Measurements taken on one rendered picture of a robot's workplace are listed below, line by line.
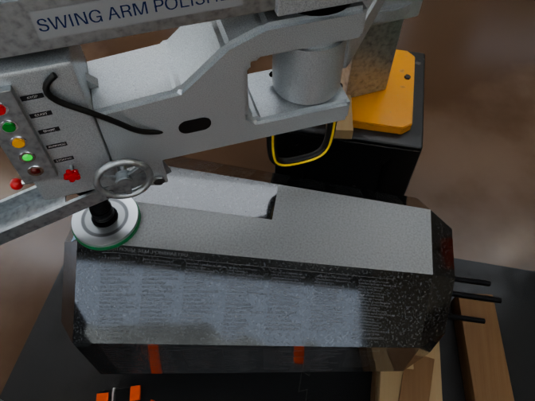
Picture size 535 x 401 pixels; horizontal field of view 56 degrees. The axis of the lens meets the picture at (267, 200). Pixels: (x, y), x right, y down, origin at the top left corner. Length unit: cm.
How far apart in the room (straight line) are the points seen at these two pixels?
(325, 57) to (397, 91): 99
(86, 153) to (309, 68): 59
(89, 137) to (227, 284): 65
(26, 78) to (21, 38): 9
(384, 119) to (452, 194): 97
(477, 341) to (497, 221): 78
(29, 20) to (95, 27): 12
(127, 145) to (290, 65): 46
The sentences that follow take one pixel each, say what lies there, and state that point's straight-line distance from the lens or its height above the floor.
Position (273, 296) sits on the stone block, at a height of 78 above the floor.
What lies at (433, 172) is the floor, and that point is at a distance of 304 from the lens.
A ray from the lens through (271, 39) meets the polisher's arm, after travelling 119.
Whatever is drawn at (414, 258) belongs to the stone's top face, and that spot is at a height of 87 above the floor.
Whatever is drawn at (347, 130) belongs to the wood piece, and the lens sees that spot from 198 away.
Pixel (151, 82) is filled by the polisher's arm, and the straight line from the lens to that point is 127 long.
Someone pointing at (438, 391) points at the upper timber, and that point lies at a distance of 218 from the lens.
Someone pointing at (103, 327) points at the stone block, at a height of 66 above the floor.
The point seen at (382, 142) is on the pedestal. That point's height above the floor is 74.
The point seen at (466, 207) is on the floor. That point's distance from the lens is 295.
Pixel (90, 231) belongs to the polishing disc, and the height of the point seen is 89.
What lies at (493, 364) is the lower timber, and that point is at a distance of 243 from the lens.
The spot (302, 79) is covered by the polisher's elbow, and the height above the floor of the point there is 138.
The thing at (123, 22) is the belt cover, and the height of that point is 165.
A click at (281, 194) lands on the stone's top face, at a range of 172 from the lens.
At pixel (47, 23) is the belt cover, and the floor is 168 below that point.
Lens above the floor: 226
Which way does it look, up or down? 55 degrees down
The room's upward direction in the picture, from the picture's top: straight up
